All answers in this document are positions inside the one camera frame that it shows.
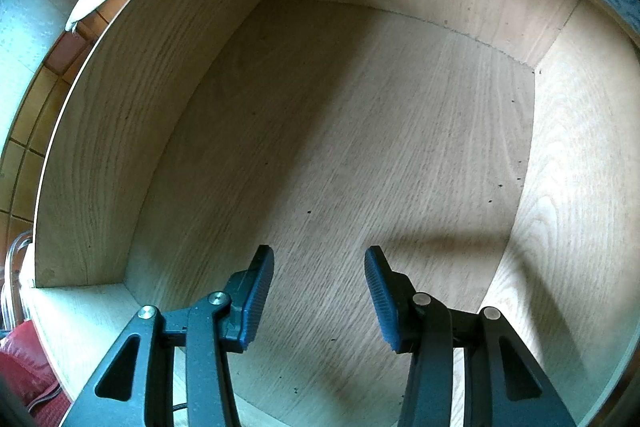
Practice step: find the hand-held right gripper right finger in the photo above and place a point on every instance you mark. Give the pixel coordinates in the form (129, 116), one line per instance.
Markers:
(381, 302)

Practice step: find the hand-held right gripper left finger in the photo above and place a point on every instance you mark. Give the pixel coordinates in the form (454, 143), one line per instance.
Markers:
(257, 297)

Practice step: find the wooden drawer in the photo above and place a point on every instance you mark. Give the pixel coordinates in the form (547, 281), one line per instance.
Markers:
(350, 132)

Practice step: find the red cloth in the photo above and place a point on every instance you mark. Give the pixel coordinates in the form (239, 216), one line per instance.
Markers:
(30, 367)

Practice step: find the clear plastic stool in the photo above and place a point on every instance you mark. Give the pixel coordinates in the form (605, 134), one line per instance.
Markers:
(15, 277)

